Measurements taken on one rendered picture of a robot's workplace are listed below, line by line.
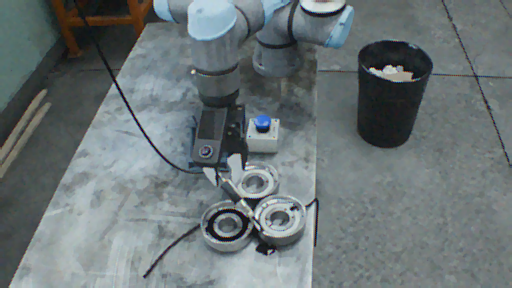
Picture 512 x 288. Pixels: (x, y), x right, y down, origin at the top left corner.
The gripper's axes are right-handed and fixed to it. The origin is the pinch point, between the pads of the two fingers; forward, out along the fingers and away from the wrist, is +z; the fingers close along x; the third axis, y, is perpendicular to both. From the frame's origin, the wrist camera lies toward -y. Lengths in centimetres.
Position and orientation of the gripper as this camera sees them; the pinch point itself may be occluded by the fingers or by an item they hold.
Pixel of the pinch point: (225, 183)
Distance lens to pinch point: 88.5
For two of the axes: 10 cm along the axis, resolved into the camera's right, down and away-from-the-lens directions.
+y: 1.3, -5.9, 7.9
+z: 0.4, 8.0, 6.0
